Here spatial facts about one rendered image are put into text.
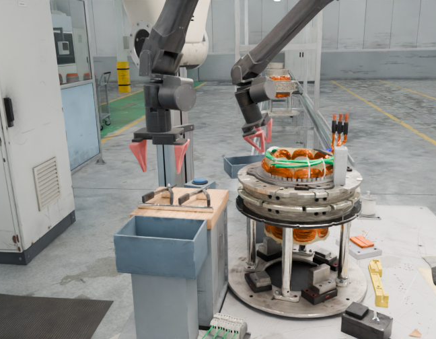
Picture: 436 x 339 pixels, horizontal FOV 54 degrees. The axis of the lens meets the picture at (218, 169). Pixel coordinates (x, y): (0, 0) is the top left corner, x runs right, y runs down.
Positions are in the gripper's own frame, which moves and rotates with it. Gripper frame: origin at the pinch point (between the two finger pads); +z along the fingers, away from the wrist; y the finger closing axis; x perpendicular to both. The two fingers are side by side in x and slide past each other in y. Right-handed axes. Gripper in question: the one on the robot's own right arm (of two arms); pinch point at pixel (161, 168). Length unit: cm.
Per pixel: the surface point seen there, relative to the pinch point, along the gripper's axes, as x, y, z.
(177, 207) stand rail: -4.4, 4.8, 7.7
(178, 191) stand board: 8.9, 1.3, 8.7
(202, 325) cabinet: -8.1, 10.5, 35.7
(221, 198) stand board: 4.8, 13.3, 8.6
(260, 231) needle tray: 40, 20, 33
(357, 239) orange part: 43, 52, 35
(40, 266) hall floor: 143, -139, 116
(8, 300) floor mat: 100, -133, 115
